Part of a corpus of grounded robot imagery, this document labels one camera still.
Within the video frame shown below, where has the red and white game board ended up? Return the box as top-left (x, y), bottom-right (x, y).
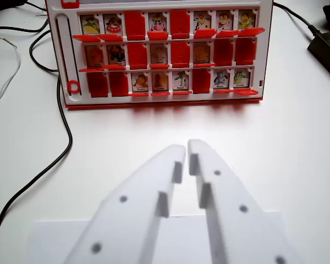
top-left (43, 0), bottom-right (274, 110)

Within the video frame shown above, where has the black power box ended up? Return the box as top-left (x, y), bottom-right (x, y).
top-left (307, 26), bottom-right (330, 74)

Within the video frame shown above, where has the long black cable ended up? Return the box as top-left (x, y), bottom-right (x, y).
top-left (0, 73), bottom-right (73, 250)

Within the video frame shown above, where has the looped black cable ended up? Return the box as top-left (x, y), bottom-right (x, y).
top-left (29, 29), bottom-right (60, 73)

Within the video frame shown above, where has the thin white wire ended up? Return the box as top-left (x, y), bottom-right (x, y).
top-left (0, 37), bottom-right (21, 109)

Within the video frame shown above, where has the black cable with plug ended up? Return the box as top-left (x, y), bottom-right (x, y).
top-left (272, 2), bottom-right (320, 33)

